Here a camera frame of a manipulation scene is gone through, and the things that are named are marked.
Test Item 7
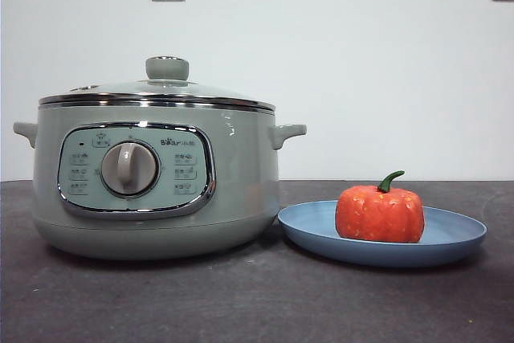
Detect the blue round plate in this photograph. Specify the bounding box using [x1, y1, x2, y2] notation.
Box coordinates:
[277, 199, 489, 268]

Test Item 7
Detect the orange toy pumpkin green stem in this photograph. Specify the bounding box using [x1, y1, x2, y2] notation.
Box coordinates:
[335, 169, 426, 244]

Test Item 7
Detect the glass lid with green knob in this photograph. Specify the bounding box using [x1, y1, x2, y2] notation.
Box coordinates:
[38, 55, 277, 113]

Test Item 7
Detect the pale green electric steamer pot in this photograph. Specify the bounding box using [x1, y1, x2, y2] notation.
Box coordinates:
[12, 104, 308, 262]

